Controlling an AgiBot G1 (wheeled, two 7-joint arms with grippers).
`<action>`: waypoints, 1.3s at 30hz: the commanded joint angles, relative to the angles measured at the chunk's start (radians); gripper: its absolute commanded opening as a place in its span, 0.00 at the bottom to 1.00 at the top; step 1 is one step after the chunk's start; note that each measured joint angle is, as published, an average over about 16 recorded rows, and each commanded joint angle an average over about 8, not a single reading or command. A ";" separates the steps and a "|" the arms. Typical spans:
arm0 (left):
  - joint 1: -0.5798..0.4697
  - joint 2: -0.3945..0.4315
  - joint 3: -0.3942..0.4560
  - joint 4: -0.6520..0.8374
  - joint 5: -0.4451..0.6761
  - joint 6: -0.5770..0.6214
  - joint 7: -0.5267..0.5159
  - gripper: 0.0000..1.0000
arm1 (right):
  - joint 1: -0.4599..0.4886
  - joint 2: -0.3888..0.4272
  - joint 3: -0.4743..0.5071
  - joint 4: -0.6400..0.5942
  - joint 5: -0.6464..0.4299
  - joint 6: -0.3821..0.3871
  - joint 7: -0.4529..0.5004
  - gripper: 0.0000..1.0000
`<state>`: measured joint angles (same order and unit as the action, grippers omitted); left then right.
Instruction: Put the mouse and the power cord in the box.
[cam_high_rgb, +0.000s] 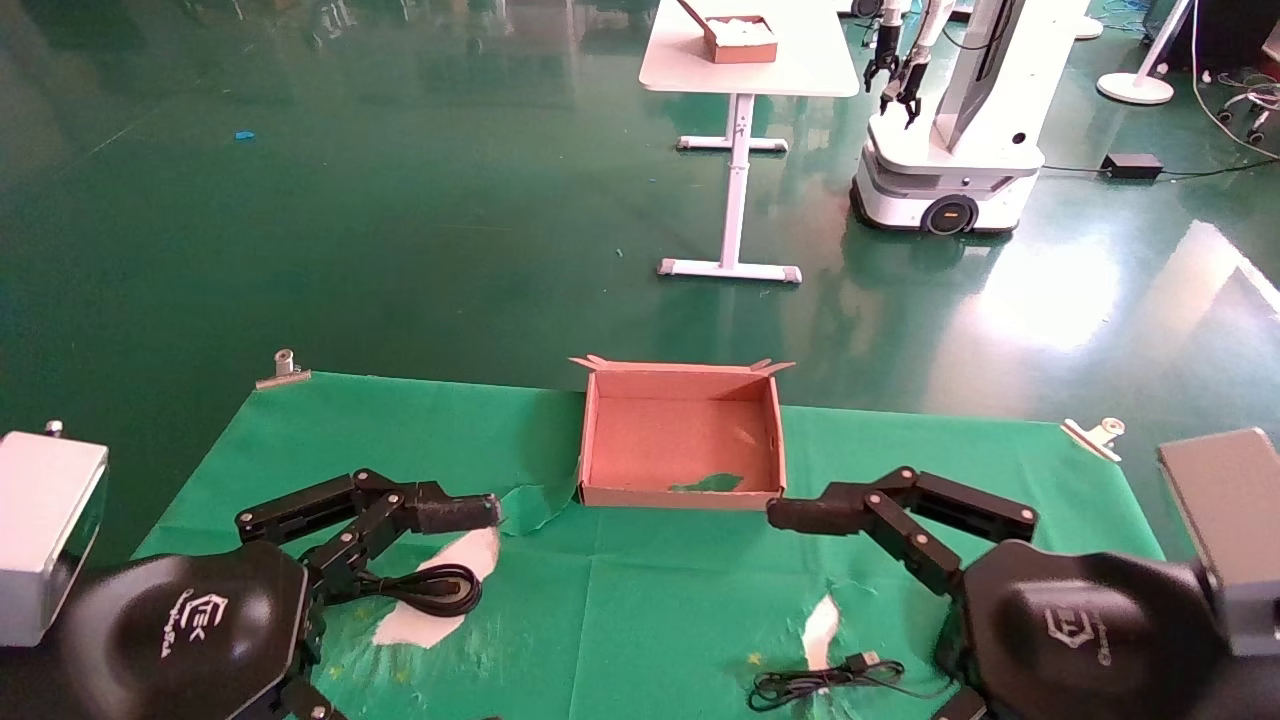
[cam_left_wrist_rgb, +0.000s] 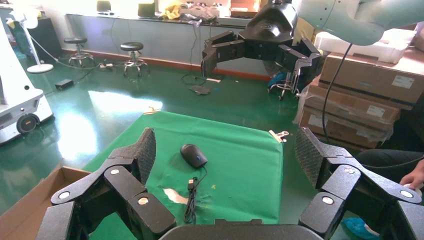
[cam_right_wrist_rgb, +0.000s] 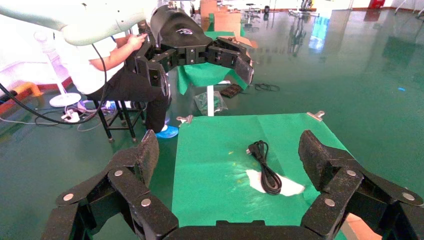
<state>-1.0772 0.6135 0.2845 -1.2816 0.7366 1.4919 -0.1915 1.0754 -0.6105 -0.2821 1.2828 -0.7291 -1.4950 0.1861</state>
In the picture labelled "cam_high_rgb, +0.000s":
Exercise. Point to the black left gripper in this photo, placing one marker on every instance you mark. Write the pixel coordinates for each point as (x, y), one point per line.
(180, 630)

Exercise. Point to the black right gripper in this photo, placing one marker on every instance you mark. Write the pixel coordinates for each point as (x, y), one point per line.
(1080, 630)

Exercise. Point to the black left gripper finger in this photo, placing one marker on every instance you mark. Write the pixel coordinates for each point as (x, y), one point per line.
(455, 510)

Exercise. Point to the white robot arm black gripper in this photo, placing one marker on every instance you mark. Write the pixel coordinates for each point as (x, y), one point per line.
(884, 50)
(915, 75)

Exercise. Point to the open brown cardboard box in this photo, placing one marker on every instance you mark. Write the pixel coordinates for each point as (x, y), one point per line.
(680, 440)

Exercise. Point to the small brown cardboard box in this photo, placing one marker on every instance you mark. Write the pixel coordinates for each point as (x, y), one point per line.
(742, 53)

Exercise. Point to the silver binder clip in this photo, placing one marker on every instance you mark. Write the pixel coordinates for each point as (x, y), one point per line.
(283, 378)
(1088, 437)

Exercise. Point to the green table cloth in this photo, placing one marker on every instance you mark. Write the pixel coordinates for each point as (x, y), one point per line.
(650, 620)

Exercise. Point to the white wheeled robot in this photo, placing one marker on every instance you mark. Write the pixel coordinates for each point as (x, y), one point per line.
(960, 150)

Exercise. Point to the black power adapter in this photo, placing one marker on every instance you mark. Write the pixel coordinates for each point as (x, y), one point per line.
(1132, 166)

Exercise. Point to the white crumpled packing material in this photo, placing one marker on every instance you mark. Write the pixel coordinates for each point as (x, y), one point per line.
(742, 30)

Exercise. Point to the white floor stand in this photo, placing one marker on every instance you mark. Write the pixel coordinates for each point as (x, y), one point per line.
(1135, 88)

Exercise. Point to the white round stand base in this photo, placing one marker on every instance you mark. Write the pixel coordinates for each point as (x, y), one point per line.
(1088, 28)

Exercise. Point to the office chair wheel base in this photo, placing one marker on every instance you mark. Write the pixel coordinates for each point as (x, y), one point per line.
(1258, 105)

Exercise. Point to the dark cabinet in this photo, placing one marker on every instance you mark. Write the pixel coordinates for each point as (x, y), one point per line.
(1225, 30)

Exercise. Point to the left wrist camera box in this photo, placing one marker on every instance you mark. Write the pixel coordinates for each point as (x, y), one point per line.
(45, 520)

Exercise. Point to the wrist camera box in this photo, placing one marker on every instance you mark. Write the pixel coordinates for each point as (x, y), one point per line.
(1235, 530)
(45, 520)

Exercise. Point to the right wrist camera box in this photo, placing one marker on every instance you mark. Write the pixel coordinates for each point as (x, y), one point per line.
(1235, 530)

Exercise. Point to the white pedestal table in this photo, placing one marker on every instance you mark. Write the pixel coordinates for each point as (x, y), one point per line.
(800, 60)

